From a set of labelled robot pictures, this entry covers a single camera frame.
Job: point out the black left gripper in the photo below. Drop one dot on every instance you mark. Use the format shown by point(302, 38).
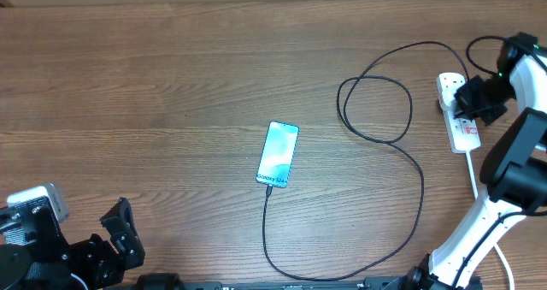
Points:
point(125, 233)

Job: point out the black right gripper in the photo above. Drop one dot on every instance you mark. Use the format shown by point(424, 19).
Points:
point(465, 105)

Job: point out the blue Samsung Galaxy smartphone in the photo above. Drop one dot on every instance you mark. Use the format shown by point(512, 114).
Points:
point(277, 154)

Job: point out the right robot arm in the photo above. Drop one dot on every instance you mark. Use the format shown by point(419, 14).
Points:
point(514, 182)

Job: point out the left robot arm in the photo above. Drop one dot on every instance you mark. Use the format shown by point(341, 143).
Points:
point(36, 255)

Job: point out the white charger plug adapter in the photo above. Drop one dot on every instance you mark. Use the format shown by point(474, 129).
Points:
point(447, 99)

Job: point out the white power extension strip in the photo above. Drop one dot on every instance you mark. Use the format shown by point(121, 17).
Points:
point(463, 133)

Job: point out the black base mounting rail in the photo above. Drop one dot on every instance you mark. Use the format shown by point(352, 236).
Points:
point(371, 283)

